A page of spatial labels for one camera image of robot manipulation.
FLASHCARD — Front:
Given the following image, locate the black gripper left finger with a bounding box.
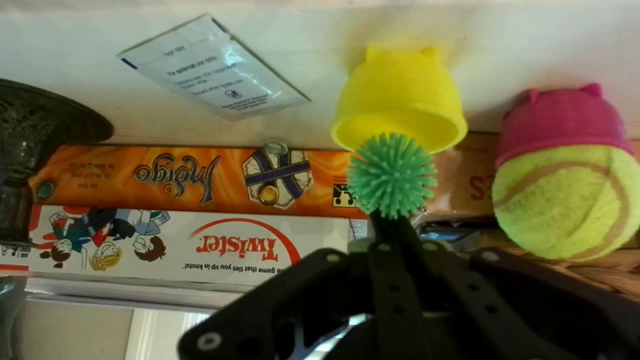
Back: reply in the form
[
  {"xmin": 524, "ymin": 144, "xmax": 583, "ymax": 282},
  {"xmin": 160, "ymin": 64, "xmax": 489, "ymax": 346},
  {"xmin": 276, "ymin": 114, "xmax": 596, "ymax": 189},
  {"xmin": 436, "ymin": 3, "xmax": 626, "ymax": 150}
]
[{"xmin": 175, "ymin": 248, "xmax": 369, "ymax": 360}]

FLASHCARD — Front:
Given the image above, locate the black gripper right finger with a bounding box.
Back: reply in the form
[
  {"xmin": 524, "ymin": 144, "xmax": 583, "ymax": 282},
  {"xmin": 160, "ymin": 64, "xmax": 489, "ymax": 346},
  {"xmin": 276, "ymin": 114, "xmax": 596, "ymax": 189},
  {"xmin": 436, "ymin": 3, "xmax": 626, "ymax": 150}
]
[{"xmin": 369, "ymin": 216, "xmax": 640, "ymax": 360}]

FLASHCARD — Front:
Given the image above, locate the green spiky ball toy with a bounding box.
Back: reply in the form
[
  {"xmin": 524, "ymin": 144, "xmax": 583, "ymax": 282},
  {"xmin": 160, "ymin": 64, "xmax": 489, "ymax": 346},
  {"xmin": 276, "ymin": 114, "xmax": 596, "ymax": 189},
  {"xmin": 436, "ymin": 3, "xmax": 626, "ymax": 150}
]
[{"xmin": 347, "ymin": 134, "xmax": 438, "ymax": 221}]

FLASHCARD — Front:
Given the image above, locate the pink bowl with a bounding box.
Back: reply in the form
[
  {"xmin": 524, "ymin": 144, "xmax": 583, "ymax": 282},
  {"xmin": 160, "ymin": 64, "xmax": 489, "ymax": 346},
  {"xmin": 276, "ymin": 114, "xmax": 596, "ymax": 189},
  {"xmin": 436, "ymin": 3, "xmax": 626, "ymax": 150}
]
[{"xmin": 496, "ymin": 83, "xmax": 633, "ymax": 166}]

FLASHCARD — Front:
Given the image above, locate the yellow bowl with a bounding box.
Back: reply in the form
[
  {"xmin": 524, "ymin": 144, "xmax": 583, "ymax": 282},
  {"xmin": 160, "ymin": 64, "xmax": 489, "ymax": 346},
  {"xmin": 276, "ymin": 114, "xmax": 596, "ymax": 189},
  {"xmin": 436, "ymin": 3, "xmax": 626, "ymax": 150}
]
[{"xmin": 329, "ymin": 47, "xmax": 467, "ymax": 154}]

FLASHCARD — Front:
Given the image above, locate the yellow-green tennis ball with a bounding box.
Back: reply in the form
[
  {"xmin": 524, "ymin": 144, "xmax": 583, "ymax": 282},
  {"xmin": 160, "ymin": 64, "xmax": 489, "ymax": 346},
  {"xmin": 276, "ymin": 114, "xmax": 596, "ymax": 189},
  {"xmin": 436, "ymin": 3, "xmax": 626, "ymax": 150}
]
[{"xmin": 492, "ymin": 147, "xmax": 640, "ymax": 263}]

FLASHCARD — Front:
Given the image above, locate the orange Indigo game box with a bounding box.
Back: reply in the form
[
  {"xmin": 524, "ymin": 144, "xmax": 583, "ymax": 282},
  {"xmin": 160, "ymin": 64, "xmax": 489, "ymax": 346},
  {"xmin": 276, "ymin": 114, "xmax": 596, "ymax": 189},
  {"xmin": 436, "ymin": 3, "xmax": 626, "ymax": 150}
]
[{"xmin": 30, "ymin": 147, "xmax": 361, "ymax": 218}]

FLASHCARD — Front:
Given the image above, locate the white Twister game box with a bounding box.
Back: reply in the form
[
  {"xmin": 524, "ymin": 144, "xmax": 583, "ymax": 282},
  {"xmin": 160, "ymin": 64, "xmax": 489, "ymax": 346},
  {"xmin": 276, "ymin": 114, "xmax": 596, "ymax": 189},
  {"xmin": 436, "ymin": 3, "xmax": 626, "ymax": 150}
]
[{"xmin": 28, "ymin": 207, "xmax": 360, "ymax": 291}]

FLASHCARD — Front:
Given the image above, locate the white paper packet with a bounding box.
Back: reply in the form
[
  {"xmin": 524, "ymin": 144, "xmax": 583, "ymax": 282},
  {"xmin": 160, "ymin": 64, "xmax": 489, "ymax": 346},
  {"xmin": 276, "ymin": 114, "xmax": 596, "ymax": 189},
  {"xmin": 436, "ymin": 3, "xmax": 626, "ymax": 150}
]
[{"xmin": 118, "ymin": 14, "xmax": 308, "ymax": 118}]

